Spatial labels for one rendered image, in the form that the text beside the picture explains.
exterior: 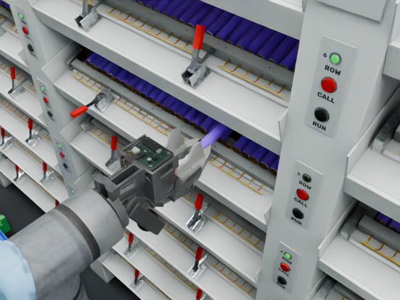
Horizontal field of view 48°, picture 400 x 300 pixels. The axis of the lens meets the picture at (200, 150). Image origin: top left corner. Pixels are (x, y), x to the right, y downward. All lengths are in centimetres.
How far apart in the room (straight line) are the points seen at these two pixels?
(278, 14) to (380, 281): 41
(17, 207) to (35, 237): 148
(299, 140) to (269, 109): 8
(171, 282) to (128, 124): 56
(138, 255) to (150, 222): 68
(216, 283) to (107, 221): 56
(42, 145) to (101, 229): 92
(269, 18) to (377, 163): 23
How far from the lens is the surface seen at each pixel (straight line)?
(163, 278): 134
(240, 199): 78
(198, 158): 71
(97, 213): 60
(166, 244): 117
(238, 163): 79
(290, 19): 53
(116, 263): 161
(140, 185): 65
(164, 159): 64
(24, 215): 202
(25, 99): 138
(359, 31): 49
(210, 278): 112
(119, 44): 82
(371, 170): 60
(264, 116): 65
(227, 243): 95
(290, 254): 77
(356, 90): 52
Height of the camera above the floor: 149
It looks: 44 degrees down
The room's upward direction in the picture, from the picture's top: straight up
